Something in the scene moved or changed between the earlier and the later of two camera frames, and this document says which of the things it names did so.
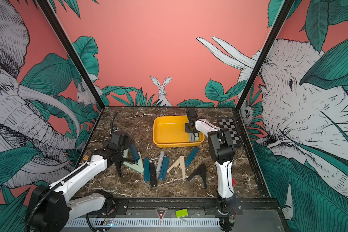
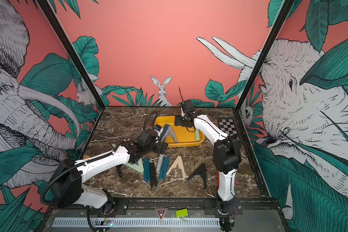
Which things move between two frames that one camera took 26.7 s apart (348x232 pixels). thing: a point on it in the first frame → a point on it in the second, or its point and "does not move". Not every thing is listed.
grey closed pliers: [162, 154] does not move
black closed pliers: [153, 178] does not move
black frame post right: [285, 8] does not move
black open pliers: [201, 170] does not move
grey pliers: [192, 137] → [169, 129]
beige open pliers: [181, 161] does not move
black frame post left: [45, 6] does not move
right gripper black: [187, 127] → [178, 121]
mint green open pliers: [139, 167] does not move
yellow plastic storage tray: [169, 131] does not move
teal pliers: [192, 156] → [166, 125]
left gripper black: [107, 145] → [160, 146]
